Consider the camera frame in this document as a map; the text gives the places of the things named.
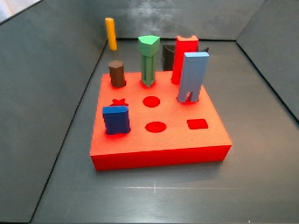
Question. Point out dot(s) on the green pentagon peg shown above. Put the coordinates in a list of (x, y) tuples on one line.
[(148, 45)]

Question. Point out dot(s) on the black curved holder stand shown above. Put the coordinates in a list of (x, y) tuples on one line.
[(168, 52)]

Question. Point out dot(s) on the red notched peg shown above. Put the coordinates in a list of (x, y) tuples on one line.
[(184, 45)]

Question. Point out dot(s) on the yellow oval peg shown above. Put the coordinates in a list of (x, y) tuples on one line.
[(110, 33)]

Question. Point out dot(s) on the dark blue short peg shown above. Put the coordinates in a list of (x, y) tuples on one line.
[(116, 119)]

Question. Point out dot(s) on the light blue arch peg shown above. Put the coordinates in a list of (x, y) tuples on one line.
[(194, 62)]

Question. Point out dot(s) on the brown hexagon peg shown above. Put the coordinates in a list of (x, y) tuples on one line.
[(116, 73)]

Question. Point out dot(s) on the red foam peg board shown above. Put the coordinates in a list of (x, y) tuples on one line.
[(170, 133)]

